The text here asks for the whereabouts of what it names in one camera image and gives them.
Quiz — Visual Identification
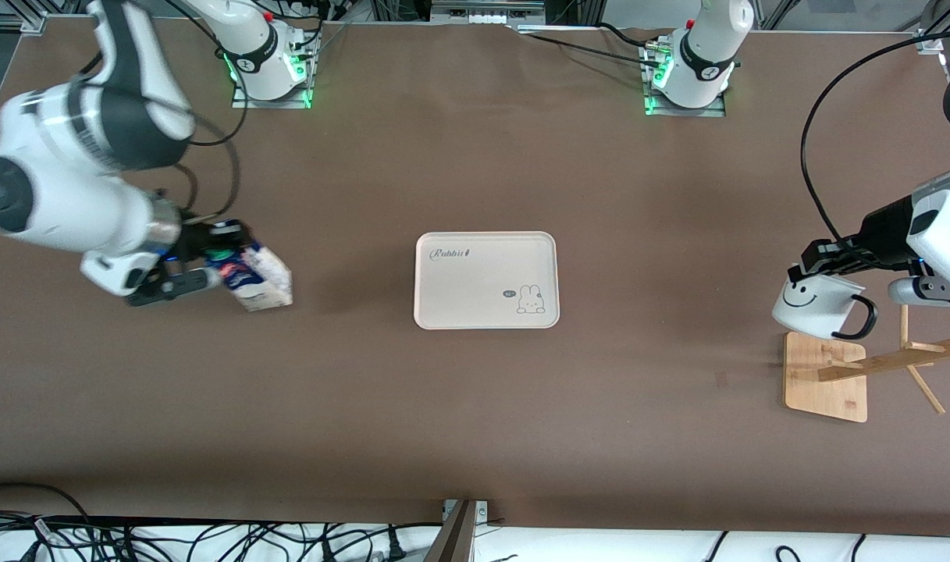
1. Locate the white smiley face mug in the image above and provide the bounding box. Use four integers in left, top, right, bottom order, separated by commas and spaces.
771, 272, 880, 342

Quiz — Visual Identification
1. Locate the blue milk carton green cap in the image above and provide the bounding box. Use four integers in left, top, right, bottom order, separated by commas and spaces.
220, 244, 295, 314

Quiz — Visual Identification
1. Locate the white rabbit print tray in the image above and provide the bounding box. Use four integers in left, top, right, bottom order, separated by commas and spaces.
414, 231, 560, 330

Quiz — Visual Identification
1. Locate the wooden mug stand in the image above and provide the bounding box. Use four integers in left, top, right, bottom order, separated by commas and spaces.
783, 301, 950, 424

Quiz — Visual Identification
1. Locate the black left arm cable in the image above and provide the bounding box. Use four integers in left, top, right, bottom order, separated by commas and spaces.
800, 30, 950, 247

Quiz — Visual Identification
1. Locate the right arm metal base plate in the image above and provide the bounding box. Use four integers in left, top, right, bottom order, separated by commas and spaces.
231, 31, 321, 110

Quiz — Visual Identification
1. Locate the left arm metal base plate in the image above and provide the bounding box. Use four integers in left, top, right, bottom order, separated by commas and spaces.
642, 35, 728, 118

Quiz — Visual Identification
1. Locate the black looped floor cable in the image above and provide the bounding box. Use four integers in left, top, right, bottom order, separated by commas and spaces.
0, 482, 94, 533

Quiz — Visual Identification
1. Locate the black cable on table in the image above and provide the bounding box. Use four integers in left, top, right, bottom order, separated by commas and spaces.
512, 23, 667, 69

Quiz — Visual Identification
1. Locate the grey metal profile bracket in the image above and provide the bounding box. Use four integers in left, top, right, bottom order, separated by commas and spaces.
424, 500, 493, 562

